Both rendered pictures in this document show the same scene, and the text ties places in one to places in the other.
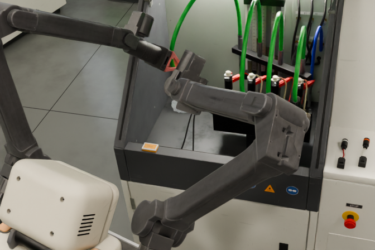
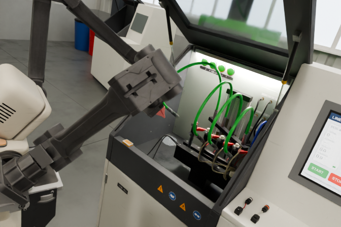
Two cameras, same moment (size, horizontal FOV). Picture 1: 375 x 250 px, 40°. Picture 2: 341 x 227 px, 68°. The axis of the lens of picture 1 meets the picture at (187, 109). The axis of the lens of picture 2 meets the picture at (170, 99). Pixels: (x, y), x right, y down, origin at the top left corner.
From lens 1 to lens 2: 63 cm
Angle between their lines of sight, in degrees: 22
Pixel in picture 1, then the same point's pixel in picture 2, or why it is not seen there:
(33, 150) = (36, 80)
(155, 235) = (40, 147)
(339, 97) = (259, 168)
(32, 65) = not seen: hidden behind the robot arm
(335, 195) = not seen: outside the picture
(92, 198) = (18, 96)
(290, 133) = (154, 82)
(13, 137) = (29, 65)
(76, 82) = not seen: hidden behind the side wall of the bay
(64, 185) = (7, 78)
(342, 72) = (267, 150)
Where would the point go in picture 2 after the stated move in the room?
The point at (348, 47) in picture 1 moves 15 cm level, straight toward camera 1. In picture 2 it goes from (277, 133) to (264, 143)
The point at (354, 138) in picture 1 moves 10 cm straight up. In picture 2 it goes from (259, 201) to (267, 183)
